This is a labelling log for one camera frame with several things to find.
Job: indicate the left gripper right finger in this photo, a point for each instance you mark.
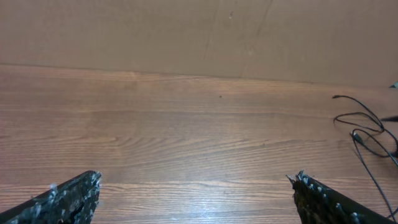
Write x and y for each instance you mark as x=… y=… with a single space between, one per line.
x=320 y=204

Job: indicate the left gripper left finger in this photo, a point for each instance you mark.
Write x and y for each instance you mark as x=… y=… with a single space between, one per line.
x=73 y=201

